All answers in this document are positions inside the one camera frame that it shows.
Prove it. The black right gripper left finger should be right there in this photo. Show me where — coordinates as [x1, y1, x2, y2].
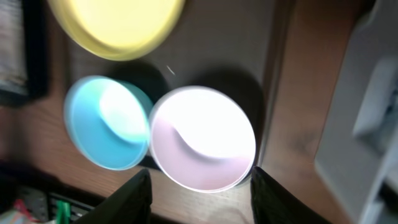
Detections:
[74, 169, 152, 224]

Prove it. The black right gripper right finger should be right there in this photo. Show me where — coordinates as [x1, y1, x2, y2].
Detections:
[251, 166, 328, 224]

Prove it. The light blue bowl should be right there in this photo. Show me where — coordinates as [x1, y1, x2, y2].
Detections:
[64, 76, 154, 170]

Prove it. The pink bowl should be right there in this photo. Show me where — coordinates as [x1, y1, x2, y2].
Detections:
[150, 86, 256, 193]

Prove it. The yellow plate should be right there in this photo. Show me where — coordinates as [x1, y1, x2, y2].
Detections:
[48, 0, 185, 61]

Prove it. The grey dishwasher rack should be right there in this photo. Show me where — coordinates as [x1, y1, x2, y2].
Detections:
[315, 0, 397, 223]

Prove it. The black food waste tray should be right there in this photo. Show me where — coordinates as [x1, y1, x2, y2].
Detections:
[1, 0, 49, 107]

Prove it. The dark brown serving tray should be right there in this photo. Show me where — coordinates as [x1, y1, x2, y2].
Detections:
[65, 0, 294, 165]

